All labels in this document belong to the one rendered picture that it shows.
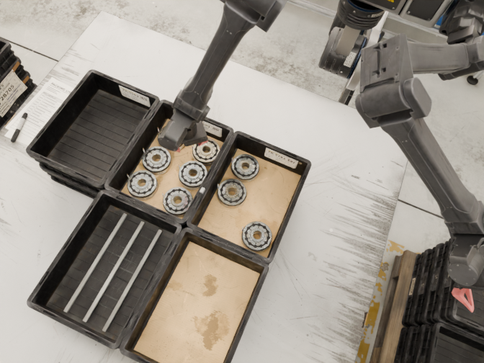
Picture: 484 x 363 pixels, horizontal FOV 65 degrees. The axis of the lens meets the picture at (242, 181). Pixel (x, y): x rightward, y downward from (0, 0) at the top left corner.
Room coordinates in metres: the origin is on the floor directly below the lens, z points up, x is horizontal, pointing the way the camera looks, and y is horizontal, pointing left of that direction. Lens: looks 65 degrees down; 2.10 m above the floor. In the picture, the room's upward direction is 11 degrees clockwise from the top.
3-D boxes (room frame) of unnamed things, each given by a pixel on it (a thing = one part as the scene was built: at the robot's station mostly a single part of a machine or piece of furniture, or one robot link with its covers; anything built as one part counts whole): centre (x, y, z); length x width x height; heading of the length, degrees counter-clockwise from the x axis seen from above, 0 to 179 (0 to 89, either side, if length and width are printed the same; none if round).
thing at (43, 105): (0.78, 0.85, 0.70); 0.33 x 0.23 x 0.01; 167
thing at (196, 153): (0.66, 0.15, 0.86); 0.10 x 0.10 x 0.01
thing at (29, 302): (0.19, 0.35, 0.92); 0.40 x 0.30 x 0.02; 166
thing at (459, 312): (0.44, -1.10, 0.37); 0.40 x 0.30 x 0.45; 167
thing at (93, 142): (0.65, 0.54, 0.87); 0.40 x 0.30 x 0.11; 166
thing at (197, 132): (0.55, 0.18, 1.17); 0.10 x 0.07 x 0.07; 120
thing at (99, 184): (0.65, 0.54, 0.92); 0.40 x 0.30 x 0.02; 166
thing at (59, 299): (0.19, 0.35, 0.87); 0.40 x 0.30 x 0.11; 166
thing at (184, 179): (0.56, 0.18, 0.86); 0.10 x 0.10 x 0.01
